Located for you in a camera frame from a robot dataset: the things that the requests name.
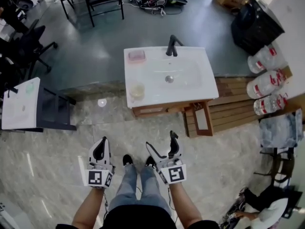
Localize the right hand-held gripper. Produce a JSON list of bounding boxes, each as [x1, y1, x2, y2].
[[145, 130, 188, 185]]

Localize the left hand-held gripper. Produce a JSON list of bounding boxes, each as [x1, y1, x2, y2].
[[82, 136, 116, 188]]

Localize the wooden sink cabinet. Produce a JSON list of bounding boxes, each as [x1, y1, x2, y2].
[[130, 98, 214, 138]]

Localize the clear yellowish cup item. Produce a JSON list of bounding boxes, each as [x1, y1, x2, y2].
[[129, 81, 146, 98]]

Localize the white ceramic sink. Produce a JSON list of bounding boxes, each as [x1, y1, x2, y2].
[[123, 47, 220, 109]]

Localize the pink soap dish item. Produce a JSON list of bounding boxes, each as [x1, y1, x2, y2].
[[128, 49, 146, 64]]

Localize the person's left forearm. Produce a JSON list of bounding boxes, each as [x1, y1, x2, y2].
[[71, 186, 107, 229]]

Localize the person's right forearm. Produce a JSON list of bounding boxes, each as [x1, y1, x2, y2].
[[168, 182, 203, 229]]

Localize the person's black right shoe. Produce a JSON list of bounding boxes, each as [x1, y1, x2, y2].
[[144, 156, 157, 169]]

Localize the person's black shoe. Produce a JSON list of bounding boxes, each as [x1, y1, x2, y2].
[[122, 154, 134, 167], [144, 156, 157, 169]]

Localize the person's black left shoe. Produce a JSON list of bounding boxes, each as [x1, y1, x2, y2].
[[122, 154, 134, 167]]

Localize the person's legs in jeans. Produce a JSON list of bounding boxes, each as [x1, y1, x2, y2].
[[108, 163, 172, 218]]

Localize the wooden cabinet door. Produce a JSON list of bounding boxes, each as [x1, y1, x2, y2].
[[182, 101, 214, 138]]

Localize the black cabinet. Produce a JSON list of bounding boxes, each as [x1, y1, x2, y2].
[[35, 84, 78, 132]]

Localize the person's black shirt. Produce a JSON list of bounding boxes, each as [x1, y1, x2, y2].
[[56, 204, 221, 229]]

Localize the wooden slat platform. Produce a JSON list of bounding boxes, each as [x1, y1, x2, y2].
[[185, 67, 294, 134]]

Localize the black faucet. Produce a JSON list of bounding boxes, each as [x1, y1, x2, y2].
[[165, 34, 184, 57]]

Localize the large clear water bottle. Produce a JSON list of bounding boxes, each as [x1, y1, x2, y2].
[[253, 93, 289, 116], [246, 68, 290, 100], [247, 45, 285, 74]]

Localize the plastic wrapped bundle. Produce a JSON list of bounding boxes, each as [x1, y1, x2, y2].
[[258, 108, 305, 149]]

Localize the black office chair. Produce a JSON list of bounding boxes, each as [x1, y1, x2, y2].
[[0, 19, 59, 81]]

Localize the black plastic crate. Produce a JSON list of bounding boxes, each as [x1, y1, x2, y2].
[[230, 0, 285, 56]]

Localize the black frame stool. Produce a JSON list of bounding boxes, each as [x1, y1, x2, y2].
[[253, 146, 296, 188]]

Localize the pile of cables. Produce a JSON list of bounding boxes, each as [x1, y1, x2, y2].
[[128, 0, 188, 16]]

